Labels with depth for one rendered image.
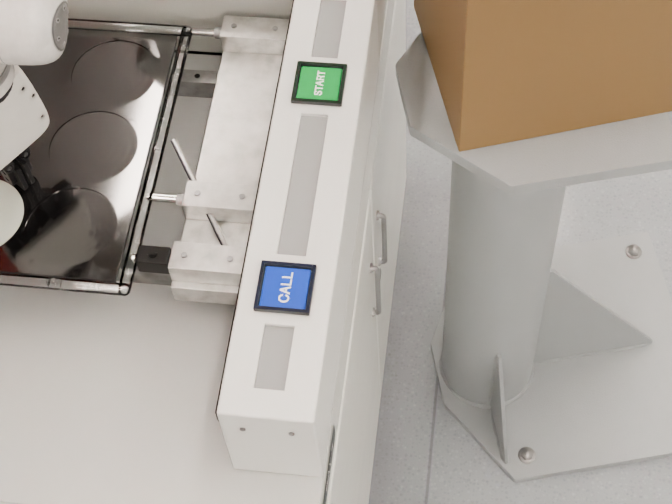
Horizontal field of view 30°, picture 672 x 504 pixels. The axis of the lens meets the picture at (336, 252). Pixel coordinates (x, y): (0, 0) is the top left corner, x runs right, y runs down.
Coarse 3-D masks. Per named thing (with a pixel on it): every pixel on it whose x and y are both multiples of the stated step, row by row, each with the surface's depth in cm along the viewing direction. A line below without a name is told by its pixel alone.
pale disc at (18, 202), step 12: (0, 180) 141; (0, 192) 140; (12, 192) 140; (0, 204) 139; (12, 204) 139; (0, 216) 138; (12, 216) 138; (0, 228) 138; (12, 228) 138; (0, 240) 137
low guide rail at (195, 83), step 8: (184, 72) 154; (192, 72) 154; (200, 72) 154; (208, 72) 154; (216, 72) 154; (168, 80) 154; (184, 80) 154; (192, 80) 154; (200, 80) 154; (208, 80) 154; (184, 88) 155; (192, 88) 155; (200, 88) 154; (208, 88) 154; (192, 96) 156; (200, 96) 156; (208, 96) 156
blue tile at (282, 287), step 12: (264, 276) 125; (276, 276) 125; (288, 276) 125; (300, 276) 125; (264, 288) 125; (276, 288) 125; (288, 288) 124; (300, 288) 124; (264, 300) 124; (276, 300) 124; (288, 300) 124; (300, 300) 124
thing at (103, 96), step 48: (96, 48) 151; (144, 48) 150; (48, 96) 147; (96, 96) 147; (144, 96) 146; (48, 144) 143; (96, 144) 143; (144, 144) 143; (48, 192) 140; (96, 192) 140; (48, 240) 137; (96, 240) 136
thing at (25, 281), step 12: (0, 276) 134; (12, 276) 134; (24, 276) 134; (36, 276) 134; (36, 288) 134; (48, 288) 134; (60, 288) 133; (72, 288) 133; (84, 288) 133; (96, 288) 133; (108, 288) 133; (120, 288) 133
